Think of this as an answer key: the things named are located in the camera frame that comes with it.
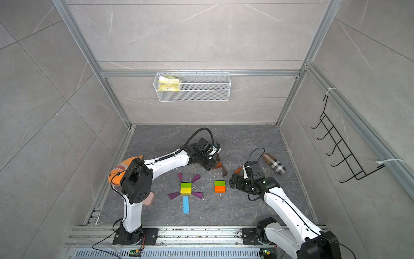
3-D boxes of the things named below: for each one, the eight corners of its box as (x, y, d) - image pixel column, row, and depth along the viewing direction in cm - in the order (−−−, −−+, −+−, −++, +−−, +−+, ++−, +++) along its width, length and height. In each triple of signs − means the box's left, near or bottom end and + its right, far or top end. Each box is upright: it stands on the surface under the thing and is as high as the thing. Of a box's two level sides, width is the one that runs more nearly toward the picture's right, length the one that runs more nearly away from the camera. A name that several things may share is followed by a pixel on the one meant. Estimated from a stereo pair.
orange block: (214, 192, 89) (214, 190, 87) (214, 187, 91) (214, 185, 89) (225, 192, 89) (225, 190, 87) (225, 187, 91) (225, 185, 89)
